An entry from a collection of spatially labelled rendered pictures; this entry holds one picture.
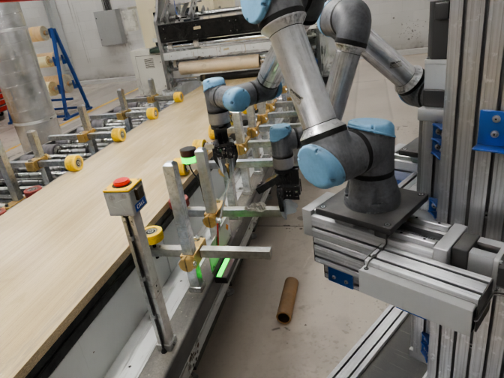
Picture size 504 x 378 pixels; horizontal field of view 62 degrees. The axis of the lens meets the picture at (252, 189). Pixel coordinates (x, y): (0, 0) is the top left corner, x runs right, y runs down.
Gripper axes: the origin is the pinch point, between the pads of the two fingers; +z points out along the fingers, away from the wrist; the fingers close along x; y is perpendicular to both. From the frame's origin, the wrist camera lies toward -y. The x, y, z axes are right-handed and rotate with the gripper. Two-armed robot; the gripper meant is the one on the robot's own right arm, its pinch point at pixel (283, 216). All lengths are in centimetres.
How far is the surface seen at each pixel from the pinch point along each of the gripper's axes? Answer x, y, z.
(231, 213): -1.5, -20.1, -2.2
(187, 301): -35.6, -28.0, 12.3
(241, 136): 44, -26, -18
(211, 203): -5.7, -25.5, -8.7
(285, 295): 44, -14, 75
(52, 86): 523, -510, 23
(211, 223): -8.4, -26.2, -1.6
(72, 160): 32, -111, -15
